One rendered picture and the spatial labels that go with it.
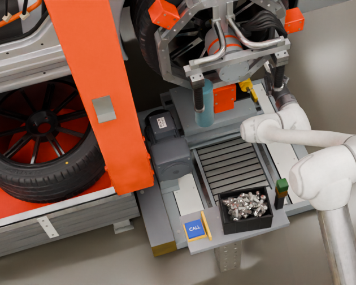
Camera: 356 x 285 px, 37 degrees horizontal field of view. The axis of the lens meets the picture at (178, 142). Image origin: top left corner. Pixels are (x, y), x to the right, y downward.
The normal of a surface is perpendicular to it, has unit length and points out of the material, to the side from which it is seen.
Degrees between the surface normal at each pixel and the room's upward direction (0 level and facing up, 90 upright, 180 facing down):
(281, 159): 0
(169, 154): 0
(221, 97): 90
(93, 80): 90
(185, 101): 0
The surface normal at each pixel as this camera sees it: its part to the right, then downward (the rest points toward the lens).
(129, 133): 0.27, 0.80
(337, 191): 0.18, 0.26
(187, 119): -0.08, -0.54
